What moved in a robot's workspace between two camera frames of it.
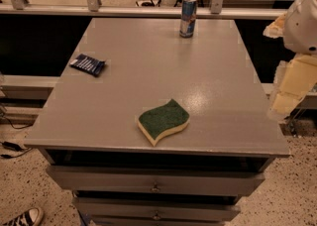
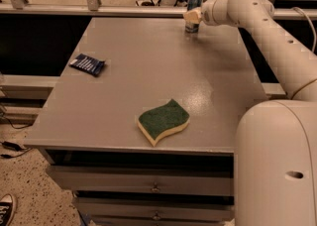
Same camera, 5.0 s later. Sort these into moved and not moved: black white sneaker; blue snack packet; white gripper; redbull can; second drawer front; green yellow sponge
Moved: black white sneaker; redbull can; white gripper
Not moved: green yellow sponge; second drawer front; blue snack packet
